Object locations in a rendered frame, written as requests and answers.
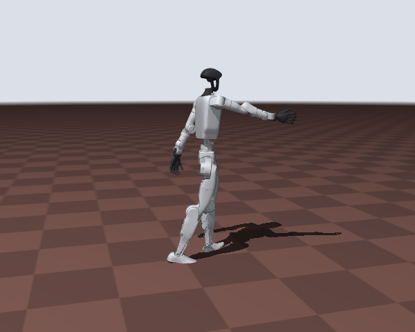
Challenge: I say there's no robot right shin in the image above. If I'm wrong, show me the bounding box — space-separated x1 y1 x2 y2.
176 207 203 257

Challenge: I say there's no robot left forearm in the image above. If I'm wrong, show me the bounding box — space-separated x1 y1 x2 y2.
175 128 190 155

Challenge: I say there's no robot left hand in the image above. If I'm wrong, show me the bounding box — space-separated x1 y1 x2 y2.
169 148 183 175

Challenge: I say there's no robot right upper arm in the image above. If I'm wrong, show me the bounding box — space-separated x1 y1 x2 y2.
210 95 249 114

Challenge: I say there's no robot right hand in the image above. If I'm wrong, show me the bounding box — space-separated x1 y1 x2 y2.
269 108 297 124

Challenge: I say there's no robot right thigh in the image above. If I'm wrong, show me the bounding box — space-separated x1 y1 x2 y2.
185 158 217 217

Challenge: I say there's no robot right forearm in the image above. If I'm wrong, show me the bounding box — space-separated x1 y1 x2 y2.
243 102 275 120

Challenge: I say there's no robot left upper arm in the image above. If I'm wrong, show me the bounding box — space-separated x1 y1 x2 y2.
185 99 197 134

